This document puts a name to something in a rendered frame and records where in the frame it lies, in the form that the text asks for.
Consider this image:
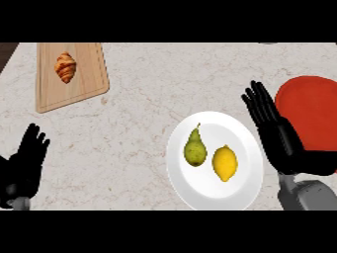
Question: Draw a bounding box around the yellow lemon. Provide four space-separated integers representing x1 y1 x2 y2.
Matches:
210 144 240 183

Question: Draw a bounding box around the red bowl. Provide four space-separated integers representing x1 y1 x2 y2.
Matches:
274 75 337 177

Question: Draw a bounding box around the brown croissant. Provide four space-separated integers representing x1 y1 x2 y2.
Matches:
54 51 77 85

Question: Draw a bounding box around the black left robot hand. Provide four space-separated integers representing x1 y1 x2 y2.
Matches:
0 123 52 210

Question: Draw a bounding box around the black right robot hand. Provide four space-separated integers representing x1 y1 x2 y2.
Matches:
240 79 337 177

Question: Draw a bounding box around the white round plate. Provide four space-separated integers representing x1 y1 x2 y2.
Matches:
166 111 267 211

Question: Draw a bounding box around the green pear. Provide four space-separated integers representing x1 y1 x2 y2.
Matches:
182 123 209 168

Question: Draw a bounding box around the wooden cutting board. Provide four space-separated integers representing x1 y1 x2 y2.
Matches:
36 42 111 115

